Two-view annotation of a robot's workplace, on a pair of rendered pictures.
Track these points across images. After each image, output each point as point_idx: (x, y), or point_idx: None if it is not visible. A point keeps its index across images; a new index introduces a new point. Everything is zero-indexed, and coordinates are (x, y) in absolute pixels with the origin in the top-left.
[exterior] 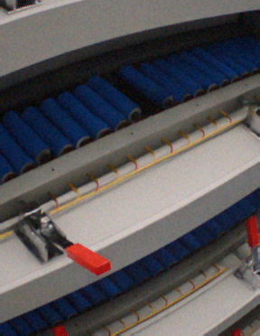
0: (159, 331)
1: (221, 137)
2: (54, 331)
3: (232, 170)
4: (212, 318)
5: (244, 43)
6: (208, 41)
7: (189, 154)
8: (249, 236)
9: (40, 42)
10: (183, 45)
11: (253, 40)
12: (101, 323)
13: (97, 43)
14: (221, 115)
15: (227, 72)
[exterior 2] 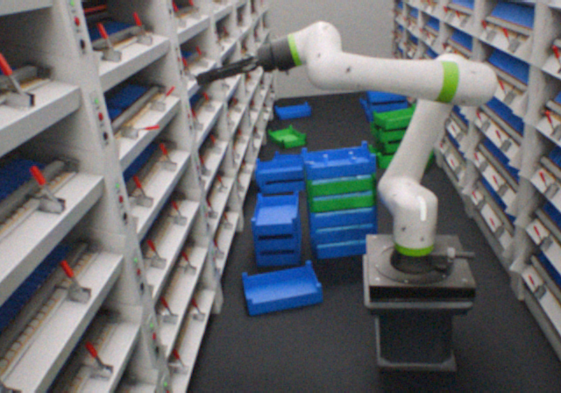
0: (154, 186)
1: (147, 112)
2: (134, 176)
3: (158, 117)
4: (167, 180)
5: (131, 87)
6: (119, 89)
7: (143, 117)
8: (163, 150)
9: (124, 73)
10: (114, 91)
11: (132, 84)
12: (136, 185)
13: None
14: (143, 107)
15: (135, 96)
